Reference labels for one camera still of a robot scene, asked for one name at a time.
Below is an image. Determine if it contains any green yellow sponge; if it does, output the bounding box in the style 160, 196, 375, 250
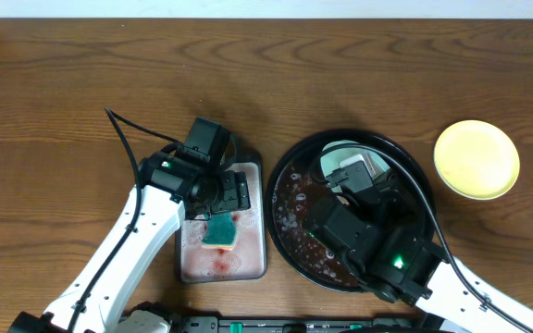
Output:
201, 213, 238, 251

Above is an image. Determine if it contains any mint plate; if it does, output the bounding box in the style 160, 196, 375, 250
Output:
320, 147, 390, 180

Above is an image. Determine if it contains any yellow plate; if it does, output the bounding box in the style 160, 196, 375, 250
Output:
433, 120, 520, 201

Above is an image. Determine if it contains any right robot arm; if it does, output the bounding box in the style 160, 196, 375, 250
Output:
303, 166, 533, 332

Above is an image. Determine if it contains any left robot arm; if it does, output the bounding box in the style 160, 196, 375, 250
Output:
9, 152, 260, 332

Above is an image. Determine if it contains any round black serving tray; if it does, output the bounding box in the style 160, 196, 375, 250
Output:
265, 129, 436, 293

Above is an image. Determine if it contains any rectangular soapy water tray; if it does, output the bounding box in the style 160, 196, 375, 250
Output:
176, 150, 267, 283

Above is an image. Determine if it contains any right camera cable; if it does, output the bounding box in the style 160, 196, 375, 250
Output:
307, 142, 533, 333

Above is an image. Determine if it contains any camera cable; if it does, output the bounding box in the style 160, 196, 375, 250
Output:
307, 142, 533, 333
65, 106, 182, 333

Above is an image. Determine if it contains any left camera cable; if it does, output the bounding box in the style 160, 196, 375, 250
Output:
65, 106, 182, 333

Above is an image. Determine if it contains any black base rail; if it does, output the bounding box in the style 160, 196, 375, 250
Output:
118, 315, 434, 333

